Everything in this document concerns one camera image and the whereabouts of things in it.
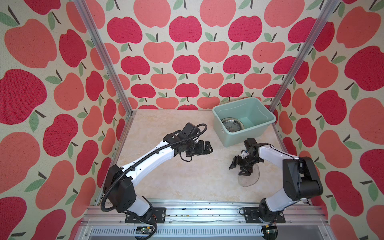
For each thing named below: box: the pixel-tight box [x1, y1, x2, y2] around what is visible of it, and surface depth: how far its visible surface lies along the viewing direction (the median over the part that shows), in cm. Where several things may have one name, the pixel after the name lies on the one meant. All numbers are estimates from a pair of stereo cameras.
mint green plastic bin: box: [212, 97, 277, 147], surface depth 106 cm
